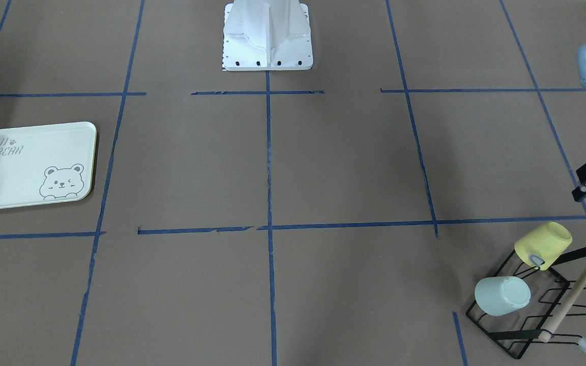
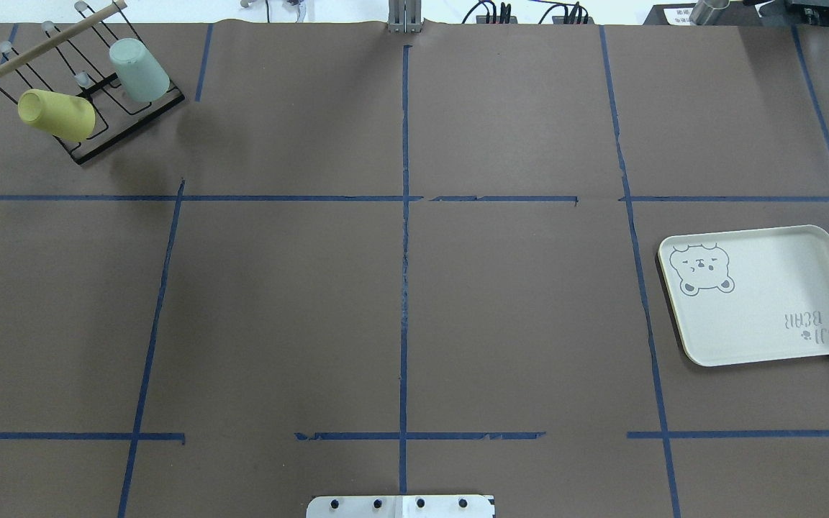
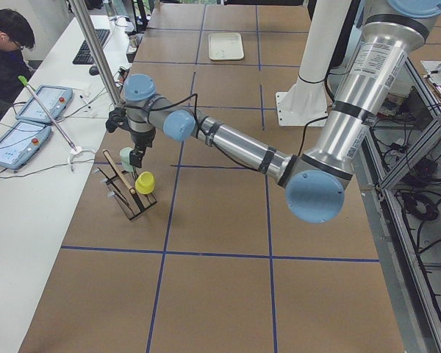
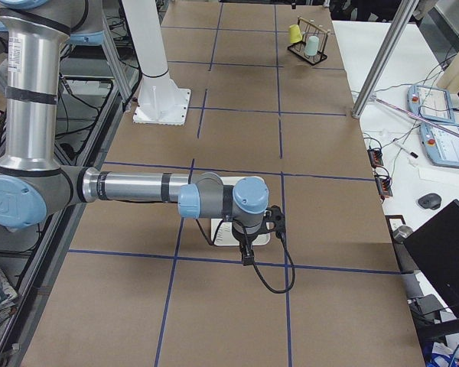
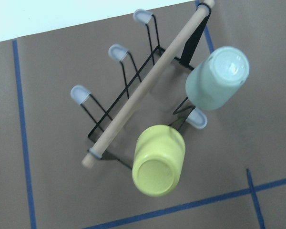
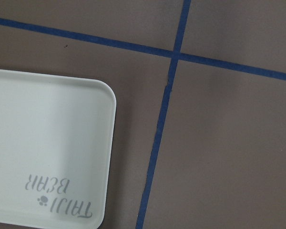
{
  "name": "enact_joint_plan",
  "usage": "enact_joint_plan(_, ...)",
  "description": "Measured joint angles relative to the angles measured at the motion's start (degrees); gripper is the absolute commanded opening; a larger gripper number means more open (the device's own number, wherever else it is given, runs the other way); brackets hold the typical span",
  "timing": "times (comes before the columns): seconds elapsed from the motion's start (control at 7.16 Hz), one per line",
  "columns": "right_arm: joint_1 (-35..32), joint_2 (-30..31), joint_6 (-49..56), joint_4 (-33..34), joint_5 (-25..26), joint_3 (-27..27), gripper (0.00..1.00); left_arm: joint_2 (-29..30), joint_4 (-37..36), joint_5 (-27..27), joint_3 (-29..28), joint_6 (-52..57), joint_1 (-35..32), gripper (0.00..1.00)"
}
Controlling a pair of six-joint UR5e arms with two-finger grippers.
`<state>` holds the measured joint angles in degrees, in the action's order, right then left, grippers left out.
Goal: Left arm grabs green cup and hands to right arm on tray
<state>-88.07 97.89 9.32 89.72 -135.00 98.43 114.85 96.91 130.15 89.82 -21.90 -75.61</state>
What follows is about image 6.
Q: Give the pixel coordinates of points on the cream bear print tray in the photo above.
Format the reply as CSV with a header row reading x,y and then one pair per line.
x,y
55,148

